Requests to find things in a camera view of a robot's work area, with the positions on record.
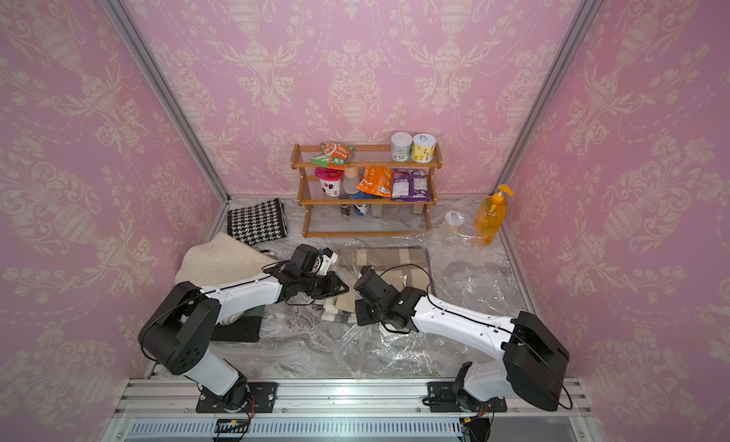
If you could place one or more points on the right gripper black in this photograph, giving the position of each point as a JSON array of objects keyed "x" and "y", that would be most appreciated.
[{"x": 362, "y": 318}]

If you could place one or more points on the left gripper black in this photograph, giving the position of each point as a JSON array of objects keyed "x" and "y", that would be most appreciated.
[{"x": 332, "y": 289}]

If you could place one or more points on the black white houndstooth scarf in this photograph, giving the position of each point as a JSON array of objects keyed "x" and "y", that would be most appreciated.
[{"x": 264, "y": 222}]

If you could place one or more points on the clear plastic vacuum bag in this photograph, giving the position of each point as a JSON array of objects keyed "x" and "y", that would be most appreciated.
[{"x": 295, "y": 343}]

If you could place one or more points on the beige knitted scarf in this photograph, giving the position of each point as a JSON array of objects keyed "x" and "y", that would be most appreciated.
[{"x": 221, "y": 261}]

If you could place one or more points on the beige brown plaid scarf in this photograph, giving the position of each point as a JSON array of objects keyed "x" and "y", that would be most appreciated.
[{"x": 399, "y": 266}]

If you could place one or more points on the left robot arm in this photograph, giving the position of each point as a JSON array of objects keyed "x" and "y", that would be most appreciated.
[{"x": 179, "y": 332}]

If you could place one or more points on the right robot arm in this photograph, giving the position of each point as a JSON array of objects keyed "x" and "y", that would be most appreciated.
[{"x": 528, "y": 361}]

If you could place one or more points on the purple snack bag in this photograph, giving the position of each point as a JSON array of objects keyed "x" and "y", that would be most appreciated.
[{"x": 410, "y": 186}]

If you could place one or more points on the orange snack bag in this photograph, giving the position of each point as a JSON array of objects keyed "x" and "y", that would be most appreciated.
[{"x": 377, "y": 181}]

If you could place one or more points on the wooden three-tier shelf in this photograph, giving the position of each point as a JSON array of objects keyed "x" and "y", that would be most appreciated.
[{"x": 311, "y": 198}]

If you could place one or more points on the pink lid yogurt cup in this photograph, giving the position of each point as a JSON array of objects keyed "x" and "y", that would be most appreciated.
[{"x": 330, "y": 180}]

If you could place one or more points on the small white bottle on shelf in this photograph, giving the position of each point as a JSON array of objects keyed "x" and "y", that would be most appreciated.
[{"x": 351, "y": 179}]

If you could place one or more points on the red green snack packet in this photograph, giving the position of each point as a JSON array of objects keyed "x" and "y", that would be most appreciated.
[{"x": 334, "y": 156}]

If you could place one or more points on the orange soap pump bottle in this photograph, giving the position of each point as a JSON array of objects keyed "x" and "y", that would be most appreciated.
[{"x": 491, "y": 214}]

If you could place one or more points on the green white cup can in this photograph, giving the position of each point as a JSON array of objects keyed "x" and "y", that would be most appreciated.
[{"x": 401, "y": 144}]

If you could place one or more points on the yellow white cup can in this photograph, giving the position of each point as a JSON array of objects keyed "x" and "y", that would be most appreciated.
[{"x": 423, "y": 148}]

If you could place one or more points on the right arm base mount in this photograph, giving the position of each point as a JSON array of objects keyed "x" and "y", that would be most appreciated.
[{"x": 452, "y": 397}]

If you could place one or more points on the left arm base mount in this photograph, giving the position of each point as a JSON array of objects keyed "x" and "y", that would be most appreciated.
[{"x": 253, "y": 397}]

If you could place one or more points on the aluminium front rail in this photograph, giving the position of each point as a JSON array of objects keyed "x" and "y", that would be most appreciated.
[{"x": 291, "y": 398}]

